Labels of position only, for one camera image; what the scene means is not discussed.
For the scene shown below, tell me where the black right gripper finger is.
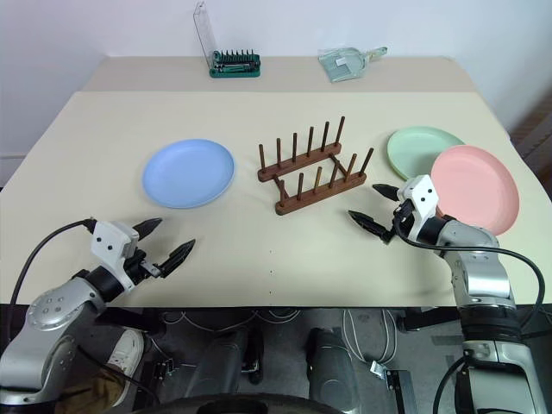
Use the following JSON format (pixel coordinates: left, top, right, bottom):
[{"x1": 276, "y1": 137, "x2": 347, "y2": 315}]
[
  {"x1": 372, "y1": 184, "x2": 403, "y2": 204},
  {"x1": 348, "y1": 210, "x2": 394, "y2": 241}
]

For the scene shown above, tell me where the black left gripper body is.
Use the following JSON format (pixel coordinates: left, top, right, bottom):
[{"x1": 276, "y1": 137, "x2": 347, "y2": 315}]
[{"x1": 121, "y1": 248, "x2": 165, "y2": 285}]

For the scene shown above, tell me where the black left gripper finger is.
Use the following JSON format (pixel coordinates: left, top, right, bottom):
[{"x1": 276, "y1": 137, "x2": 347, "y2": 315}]
[
  {"x1": 132, "y1": 217, "x2": 164, "y2": 248},
  {"x1": 157, "y1": 238, "x2": 197, "y2": 279}
]

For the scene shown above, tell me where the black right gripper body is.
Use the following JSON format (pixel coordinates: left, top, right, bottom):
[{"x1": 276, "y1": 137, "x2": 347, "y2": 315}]
[{"x1": 380, "y1": 202, "x2": 420, "y2": 245}]

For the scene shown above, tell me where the wooden dish rack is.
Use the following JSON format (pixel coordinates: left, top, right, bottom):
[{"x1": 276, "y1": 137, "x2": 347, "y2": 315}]
[{"x1": 257, "y1": 115, "x2": 375, "y2": 216}]

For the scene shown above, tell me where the green plate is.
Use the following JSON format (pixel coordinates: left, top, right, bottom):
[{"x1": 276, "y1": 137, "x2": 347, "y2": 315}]
[{"x1": 386, "y1": 126, "x2": 467, "y2": 182}]

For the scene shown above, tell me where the blue plate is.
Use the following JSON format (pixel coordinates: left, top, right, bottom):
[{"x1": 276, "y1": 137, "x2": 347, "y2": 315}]
[{"x1": 142, "y1": 138, "x2": 236, "y2": 210}]

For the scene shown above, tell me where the pink plate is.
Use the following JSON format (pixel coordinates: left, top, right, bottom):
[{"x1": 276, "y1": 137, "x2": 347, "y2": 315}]
[{"x1": 430, "y1": 144, "x2": 520, "y2": 236}]

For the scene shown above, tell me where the white sneaker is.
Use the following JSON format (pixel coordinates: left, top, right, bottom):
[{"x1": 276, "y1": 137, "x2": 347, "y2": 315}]
[{"x1": 105, "y1": 328, "x2": 145, "y2": 380}]

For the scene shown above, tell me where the dark rounded robot leg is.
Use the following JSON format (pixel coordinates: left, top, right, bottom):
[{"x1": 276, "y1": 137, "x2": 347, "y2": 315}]
[
  {"x1": 304, "y1": 327, "x2": 361, "y2": 411},
  {"x1": 184, "y1": 331, "x2": 265, "y2": 400}
]

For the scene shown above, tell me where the clear green dustpan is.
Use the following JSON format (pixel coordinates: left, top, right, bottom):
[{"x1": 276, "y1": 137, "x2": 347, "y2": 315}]
[{"x1": 317, "y1": 46, "x2": 389, "y2": 84}]

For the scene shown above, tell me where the green screwdriver bit set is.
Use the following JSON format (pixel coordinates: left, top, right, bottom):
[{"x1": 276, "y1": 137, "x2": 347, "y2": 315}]
[{"x1": 209, "y1": 48, "x2": 261, "y2": 79}]

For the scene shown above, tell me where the clear screwdriver case lid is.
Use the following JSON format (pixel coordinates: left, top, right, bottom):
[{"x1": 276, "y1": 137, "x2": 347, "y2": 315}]
[{"x1": 192, "y1": 1, "x2": 218, "y2": 70}]

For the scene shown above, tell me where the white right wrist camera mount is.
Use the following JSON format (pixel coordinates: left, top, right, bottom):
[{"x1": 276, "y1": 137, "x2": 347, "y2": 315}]
[{"x1": 396, "y1": 175, "x2": 442, "y2": 226}]

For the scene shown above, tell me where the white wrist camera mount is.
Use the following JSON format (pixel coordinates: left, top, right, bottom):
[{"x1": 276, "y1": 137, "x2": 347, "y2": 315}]
[
  {"x1": 91, "y1": 220, "x2": 141, "y2": 290},
  {"x1": 396, "y1": 175, "x2": 442, "y2": 226}
]

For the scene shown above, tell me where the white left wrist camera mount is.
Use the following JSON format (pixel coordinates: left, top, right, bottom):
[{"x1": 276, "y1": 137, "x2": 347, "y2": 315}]
[{"x1": 91, "y1": 220, "x2": 141, "y2": 290}]

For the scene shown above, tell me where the white cable on floor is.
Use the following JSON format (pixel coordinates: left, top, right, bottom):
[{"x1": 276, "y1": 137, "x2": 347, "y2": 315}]
[
  {"x1": 161, "y1": 308, "x2": 303, "y2": 333},
  {"x1": 342, "y1": 308, "x2": 400, "y2": 367}
]

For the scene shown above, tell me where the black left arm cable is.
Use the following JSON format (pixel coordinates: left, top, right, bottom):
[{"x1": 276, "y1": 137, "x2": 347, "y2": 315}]
[{"x1": 9, "y1": 219, "x2": 97, "y2": 306}]

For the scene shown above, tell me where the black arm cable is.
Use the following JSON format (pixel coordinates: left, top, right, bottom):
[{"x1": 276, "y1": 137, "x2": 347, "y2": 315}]
[
  {"x1": 9, "y1": 219, "x2": 97, "y2": 306},
  {"x1": 391, "y1": 210, "x2": 545, "y2": 414}
]

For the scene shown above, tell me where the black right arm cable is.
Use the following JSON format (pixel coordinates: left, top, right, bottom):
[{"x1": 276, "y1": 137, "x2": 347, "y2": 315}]
[{"x1": 391, "y1": 210, "x2": 545, "y2": 414}]

